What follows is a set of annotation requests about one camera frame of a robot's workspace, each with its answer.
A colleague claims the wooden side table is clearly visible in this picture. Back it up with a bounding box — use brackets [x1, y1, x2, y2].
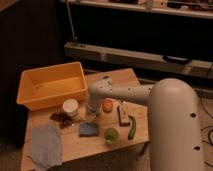
[20, 68, 150, 171]

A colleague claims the grey folded cloth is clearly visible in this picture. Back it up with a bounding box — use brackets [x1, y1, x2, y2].
[29, 125, 62, 171]

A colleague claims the yellow plastic bin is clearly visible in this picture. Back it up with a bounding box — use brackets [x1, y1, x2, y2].
[16, 62, 87, 111]

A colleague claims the black cable on floor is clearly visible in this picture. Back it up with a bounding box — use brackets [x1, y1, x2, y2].
[198, 96, 213, 168]

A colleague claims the grey low shelf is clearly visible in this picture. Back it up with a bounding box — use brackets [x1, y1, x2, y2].
[64, 42, 213, 79]

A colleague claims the blue sponge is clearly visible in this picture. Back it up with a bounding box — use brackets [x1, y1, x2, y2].
[79, 123, 99, 137]

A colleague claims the green plastic cup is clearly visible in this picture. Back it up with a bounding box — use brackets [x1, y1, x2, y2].
[104, 128, 119, 144]

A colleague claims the dark dried fruit pile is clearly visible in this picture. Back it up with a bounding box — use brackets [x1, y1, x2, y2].
[50, 112, 73, 129]

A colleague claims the brown chocolate bar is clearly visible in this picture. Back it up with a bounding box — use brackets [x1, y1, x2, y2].
[117, 103, 130, 127]

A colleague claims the green cucumber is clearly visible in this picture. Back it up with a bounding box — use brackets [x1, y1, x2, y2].
[128, 116, 136, 140]

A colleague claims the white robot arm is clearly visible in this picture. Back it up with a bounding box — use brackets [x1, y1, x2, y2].
[86, 78, 205, 171]

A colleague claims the orange small bowl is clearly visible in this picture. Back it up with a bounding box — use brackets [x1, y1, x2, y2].
[102, 99, 113, 113]

